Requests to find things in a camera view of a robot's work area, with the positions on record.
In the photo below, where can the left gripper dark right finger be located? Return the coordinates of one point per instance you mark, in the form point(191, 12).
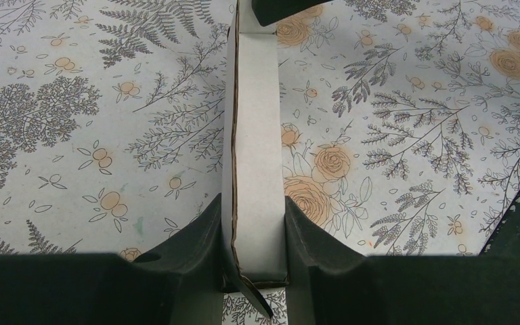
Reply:
point(332, 284)

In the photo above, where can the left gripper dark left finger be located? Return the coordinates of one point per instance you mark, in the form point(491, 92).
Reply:
point(176, 282)

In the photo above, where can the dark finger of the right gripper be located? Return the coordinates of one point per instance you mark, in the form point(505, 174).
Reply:
point(270, 11)

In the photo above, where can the white cardboard paper box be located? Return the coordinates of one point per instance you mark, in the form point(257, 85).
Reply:
point(252, 198)

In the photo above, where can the floral patterned table cloth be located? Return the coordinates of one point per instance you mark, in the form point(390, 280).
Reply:
point(399, 126)

